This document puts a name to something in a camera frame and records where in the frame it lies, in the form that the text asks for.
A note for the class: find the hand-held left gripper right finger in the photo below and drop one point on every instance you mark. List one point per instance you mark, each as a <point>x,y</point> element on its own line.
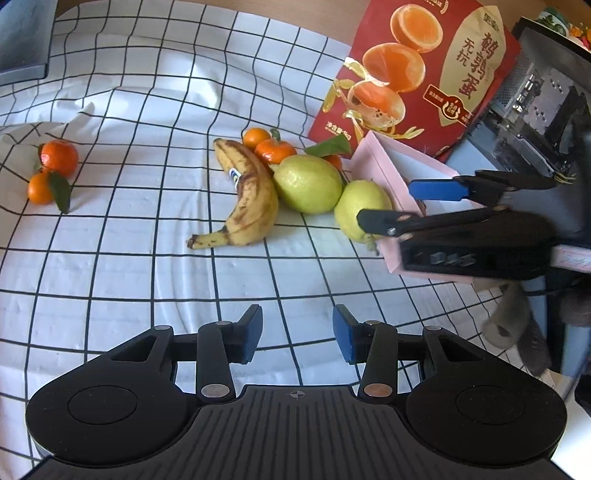
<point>344,333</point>

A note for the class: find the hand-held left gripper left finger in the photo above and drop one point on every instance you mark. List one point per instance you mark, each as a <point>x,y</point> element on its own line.
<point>251,333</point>

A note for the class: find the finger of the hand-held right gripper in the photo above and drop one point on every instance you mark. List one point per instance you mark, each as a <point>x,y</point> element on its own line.
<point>383,221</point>
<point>436,190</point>

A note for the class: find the small yellow-green pear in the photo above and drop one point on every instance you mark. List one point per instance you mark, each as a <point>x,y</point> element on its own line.
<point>355,205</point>

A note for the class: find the pink cardboard box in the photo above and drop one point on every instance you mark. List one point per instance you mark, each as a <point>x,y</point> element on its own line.
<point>375,161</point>

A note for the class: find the mandarin orange with leaves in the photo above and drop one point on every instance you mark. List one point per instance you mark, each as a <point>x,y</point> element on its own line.
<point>334,163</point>

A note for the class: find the large yellow-green pear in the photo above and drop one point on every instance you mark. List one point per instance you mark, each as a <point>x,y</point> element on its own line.
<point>308,183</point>

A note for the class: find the spotted yellow banana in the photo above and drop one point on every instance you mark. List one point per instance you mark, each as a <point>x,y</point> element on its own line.
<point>251,194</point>

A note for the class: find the mandarin orange with leaf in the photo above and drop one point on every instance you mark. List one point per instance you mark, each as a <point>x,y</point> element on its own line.
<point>39,189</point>

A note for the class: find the white grid tablecloth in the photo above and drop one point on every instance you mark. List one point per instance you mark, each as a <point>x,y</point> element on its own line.
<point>138,258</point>

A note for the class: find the open computer case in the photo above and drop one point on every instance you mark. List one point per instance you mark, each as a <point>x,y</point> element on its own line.
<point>545,106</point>

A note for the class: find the green white container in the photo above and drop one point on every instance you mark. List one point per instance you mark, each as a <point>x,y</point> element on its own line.
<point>552,19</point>

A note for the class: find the grey laptop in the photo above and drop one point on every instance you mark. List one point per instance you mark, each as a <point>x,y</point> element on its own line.
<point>21,46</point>

